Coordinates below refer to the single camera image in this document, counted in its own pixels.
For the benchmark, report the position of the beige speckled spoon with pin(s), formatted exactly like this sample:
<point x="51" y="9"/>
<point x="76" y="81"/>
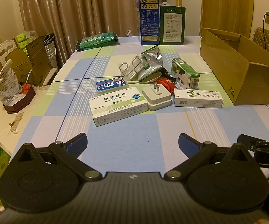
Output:
<point x="152" y="77"/>

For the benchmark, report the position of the brown cardboard box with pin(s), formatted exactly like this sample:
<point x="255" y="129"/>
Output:
<point x="249" y="84"/>

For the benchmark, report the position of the wooden door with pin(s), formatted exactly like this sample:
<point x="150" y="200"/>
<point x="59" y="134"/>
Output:
<point x="227" y="4"/>

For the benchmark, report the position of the green white medicine box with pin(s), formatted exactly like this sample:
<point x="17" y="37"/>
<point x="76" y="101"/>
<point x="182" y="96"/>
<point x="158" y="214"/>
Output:
<point x="183" y="71"/>

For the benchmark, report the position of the clear plastic hook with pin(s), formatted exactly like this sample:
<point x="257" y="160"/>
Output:
<point x="124" y="65"/>
<point x="138" y="63"/>

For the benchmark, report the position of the tall blue carton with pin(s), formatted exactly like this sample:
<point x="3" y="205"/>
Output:
<point x="148" y="28"/>

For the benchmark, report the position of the printed brown cardboard boxes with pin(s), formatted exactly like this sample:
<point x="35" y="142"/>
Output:
<point x="36" y="58"/>

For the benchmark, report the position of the red snack packet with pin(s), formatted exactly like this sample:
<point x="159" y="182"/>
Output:
<point x="166" y="85"/>

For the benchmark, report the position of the blue tissue pack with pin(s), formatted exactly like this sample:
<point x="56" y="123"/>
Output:
<point x="111" y="85"/>

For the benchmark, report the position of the large white medicine box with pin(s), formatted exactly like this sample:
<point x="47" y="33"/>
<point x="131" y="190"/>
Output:
<point x="118" y="107"/>

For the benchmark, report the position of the long white ointment box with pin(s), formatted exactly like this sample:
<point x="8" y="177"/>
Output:
<point x="197" y="100"/>

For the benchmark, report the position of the stack of white bowls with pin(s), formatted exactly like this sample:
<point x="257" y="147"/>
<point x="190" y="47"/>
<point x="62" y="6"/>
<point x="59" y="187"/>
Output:
<point x="50" y="51"/>

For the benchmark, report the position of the cream printed cloth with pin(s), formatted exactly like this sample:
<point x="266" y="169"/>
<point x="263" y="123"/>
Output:
<point x="1" y="121"/>

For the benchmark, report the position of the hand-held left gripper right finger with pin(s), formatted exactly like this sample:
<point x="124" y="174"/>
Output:
<point x="189" y="144"/>

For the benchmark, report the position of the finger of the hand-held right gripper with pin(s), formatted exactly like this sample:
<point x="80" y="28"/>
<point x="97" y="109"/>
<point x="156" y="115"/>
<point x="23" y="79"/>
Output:
<point x="249" y="140"/>

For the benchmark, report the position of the tall green carton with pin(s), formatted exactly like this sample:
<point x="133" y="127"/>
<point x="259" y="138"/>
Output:
<point x="171" y="28"/>

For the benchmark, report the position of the green packets on shelf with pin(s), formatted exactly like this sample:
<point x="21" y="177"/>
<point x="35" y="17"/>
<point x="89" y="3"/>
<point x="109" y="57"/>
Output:
<point x="23" y="39"/>

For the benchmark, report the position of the brown curtain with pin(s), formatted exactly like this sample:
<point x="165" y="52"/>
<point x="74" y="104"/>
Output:
<point x="78" y="9"/>

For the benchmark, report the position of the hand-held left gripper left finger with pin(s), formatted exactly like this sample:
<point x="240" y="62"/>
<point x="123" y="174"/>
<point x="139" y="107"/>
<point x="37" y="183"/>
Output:
<point x="77" y="143"/>

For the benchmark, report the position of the silver green foil pouch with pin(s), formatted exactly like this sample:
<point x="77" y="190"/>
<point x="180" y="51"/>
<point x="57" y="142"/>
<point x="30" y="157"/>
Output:
<point x="152" y="65"/>

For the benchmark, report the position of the green plastic packet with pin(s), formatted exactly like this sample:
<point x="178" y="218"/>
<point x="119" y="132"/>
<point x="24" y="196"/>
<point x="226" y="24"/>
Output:
<point x="97" y="40"/>

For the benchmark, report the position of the quilted chair cover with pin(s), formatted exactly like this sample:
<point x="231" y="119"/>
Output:
<point x="267" y="39"/>

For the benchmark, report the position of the dark red wooden box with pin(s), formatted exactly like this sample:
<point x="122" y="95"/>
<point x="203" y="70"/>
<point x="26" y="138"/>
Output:
<point x="24" y="99"/>

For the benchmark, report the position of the white power adapter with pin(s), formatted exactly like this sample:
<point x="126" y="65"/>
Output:
<point x="156" y="98"/>

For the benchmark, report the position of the checked cloth desktop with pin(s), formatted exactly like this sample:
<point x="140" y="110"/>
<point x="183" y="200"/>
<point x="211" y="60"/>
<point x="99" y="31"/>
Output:
<point x="129" y="142"/>

